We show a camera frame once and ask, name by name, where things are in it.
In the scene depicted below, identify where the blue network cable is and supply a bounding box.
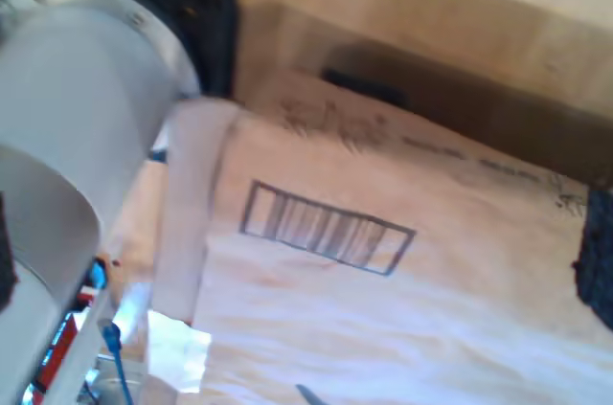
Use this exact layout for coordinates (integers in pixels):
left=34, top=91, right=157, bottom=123
left=98, top=318, right=133, bottom=405

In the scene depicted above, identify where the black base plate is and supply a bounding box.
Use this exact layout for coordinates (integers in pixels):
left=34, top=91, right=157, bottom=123
left=157, top=0, right=240, bottom=100

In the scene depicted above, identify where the brown paper mailer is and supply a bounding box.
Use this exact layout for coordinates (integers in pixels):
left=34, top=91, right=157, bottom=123
left=114, top=98, right=613, bottom=405

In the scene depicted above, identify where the red plastic box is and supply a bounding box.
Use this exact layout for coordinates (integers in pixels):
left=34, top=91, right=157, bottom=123
left=35, top=282, right=97, bottom=390

